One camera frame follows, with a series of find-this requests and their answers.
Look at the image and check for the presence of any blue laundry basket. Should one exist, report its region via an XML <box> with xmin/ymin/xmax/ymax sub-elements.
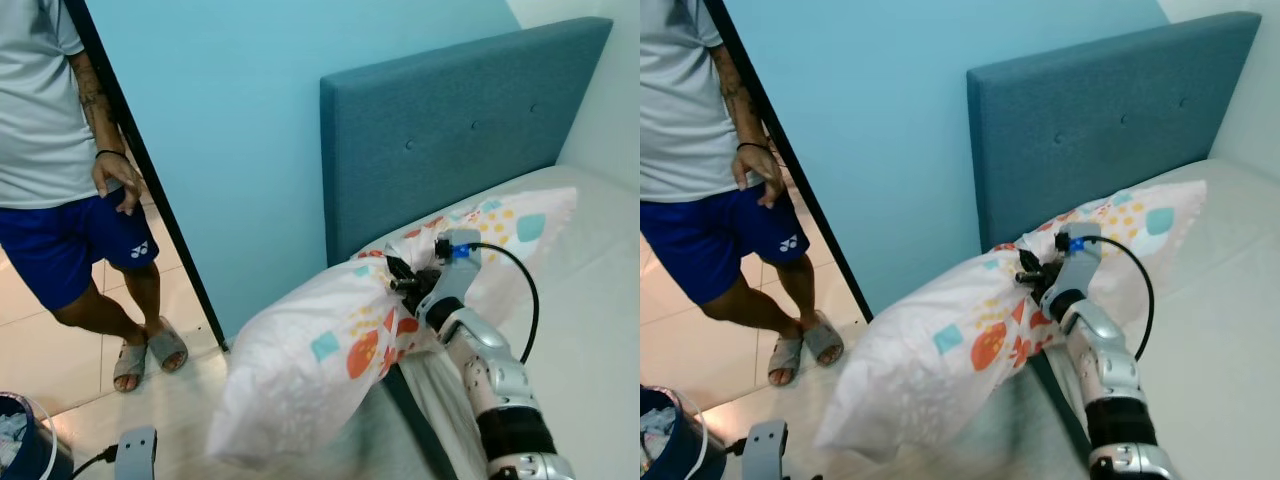
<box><xmin>0</xmin><ymin>392</ymin><xmax>61</xmax><ymax>480</ymax></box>
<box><xmin>640</xmin><ymin>385</ymin><xmax>713</xmax><ymax>480</ymax></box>

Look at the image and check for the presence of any black door frame strip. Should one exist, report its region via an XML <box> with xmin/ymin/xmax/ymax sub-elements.
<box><xmin>65</xmin><ymin>0</ymin><xmax>229</xmax><ymax>353</ymax></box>
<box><xmin>703</xmin><ymin>0</ymin><xmax>874</xmax><ymax>323</ymax></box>

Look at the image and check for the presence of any grey slipper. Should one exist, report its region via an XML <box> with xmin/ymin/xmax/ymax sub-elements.
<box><xmin>112</xmin><ymin>338</ymin><xmax>149</xmax><ymax>393</ymax></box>
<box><xmin>145</xmin><ymin>318</ymin><xmax>191</xmax><ymax>373</ymax></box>
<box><xmin>800</xmin><ymin>312</ymin><xmax>846</xmax><ymax>367</ymax></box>
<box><xmin>767</xmin><ymin>333</ymin><xmax>804</xmax><ymax>389</ymax></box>

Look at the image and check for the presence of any person in white T-shirt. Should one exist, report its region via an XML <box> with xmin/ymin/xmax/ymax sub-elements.
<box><xmin>640</xmin><ymin>0</ymin><xmax>846</xmax><ymax>389</ymax></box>
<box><xmin>0</xmin><ymin>0</ymin><xmax>191</xmax><ymax>393</ymax></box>

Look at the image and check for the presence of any T-shirt person left hand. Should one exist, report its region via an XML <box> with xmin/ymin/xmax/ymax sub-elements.
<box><xmin>92</xmin><ymin>152</ymin><xmax>147</xmax><ymax>217</ymax></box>
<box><xmin>733</xmin><ymin>145</ymin><xmax>787</xmax><ymax>211</ymax></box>

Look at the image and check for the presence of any cream sheeted mattress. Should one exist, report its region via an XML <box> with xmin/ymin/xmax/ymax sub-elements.
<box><xmin>1040</xmin><ymin>158</ymin><xmax>1280</xmax><ymax>480</ymax></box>
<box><xmin>400</xmin><ymin>165</ymin><xmax>641</xmax><ymax>480</ymax></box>

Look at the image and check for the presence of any blue fabric headboard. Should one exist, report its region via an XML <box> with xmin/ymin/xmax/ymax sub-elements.
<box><xmin>320</xmin><ymin>15</ymin><xmax>614</xmax><ymax>269</ymax></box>
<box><xmin>966</xmin><ymin>10</ymin><xmax>1263</xmax><ymax>251</ymax></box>

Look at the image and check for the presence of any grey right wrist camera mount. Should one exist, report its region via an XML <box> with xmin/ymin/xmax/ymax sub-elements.
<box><xmin>428</xmin><ymin>228</ymin><xmax>484</xmax><ymax>323</ymax></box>
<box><xmin>1060</xmin><ymin>222</ymin><xmax>1108</xmax><ymax>301</ymax></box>

